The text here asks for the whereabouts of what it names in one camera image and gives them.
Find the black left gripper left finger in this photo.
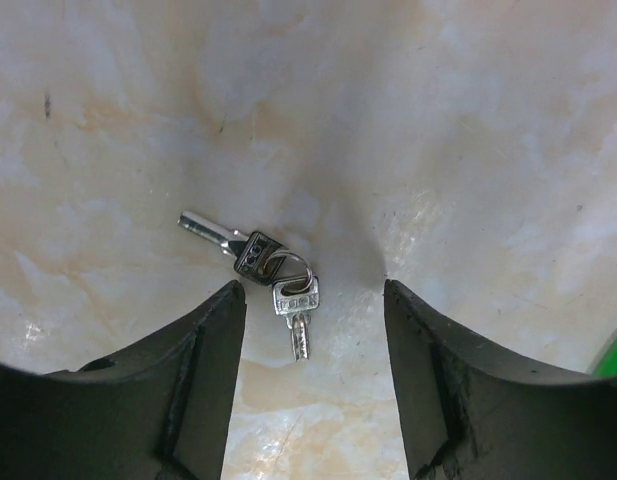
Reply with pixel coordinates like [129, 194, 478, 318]
[0, 281, 246, 479]

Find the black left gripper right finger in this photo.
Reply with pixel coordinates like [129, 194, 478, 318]
[384, 280, 617, 479]

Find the green cable lock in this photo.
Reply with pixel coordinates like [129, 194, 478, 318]
[591, 328, 617, 377]

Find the small silver key pair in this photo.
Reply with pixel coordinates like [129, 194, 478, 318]
[178, 211, 321, 361]

